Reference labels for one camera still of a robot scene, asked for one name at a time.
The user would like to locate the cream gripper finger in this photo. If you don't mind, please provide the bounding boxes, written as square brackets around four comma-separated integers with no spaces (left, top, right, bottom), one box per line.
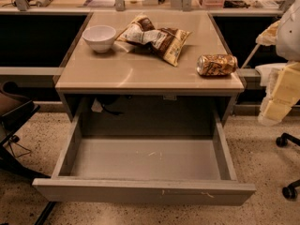
[256,21,279,46]
[258,62,300,126]

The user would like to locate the grey cabinet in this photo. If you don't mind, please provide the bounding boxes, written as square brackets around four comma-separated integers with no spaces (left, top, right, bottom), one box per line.
[55,10,244,117]

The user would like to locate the brown chip bag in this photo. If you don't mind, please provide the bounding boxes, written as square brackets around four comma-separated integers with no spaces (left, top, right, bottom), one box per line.
[116,14,190,67]

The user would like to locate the open grey drawer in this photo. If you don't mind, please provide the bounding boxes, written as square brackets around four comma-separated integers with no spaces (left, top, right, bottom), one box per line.
[32,97,257,207]

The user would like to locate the office chair right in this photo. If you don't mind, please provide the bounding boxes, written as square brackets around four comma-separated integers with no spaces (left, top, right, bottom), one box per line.
[254,62,300,201]

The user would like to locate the black office chair left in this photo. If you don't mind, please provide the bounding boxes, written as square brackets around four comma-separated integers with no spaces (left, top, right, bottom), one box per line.
[0,82,48,180]

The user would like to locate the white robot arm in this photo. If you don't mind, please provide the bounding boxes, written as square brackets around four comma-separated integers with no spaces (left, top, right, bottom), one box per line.
[256,0,300,126]

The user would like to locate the white bowl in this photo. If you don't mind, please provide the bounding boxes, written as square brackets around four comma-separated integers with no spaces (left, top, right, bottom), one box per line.
[82,25,116,53]

